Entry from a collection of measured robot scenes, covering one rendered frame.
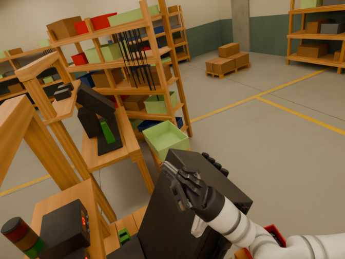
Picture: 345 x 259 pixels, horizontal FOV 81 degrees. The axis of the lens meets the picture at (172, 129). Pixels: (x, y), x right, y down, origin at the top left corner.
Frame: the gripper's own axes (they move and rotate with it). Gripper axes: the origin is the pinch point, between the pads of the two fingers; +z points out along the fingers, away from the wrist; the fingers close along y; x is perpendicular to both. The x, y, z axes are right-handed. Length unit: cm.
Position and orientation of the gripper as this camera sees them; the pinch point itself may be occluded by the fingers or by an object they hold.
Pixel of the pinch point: (168, 169)
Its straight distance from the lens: 46.9
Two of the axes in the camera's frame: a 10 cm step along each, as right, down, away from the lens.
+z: -7.5, -6.5, -0.7
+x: -5.7, 5.9, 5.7
